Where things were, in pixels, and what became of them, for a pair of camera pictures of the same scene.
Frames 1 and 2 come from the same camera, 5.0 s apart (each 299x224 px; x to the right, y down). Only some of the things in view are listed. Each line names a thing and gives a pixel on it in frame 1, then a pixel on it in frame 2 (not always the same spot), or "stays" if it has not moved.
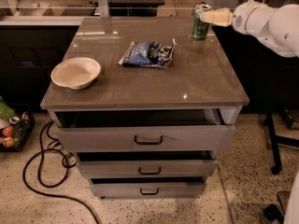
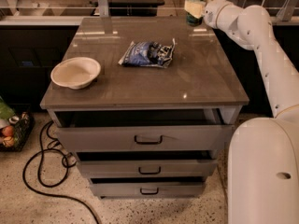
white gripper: x=239 y=20 → x=213 y=13
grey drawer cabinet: x=163 y=106 stays
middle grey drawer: x=148 y=167 stays
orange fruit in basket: x=8 y=131 stays
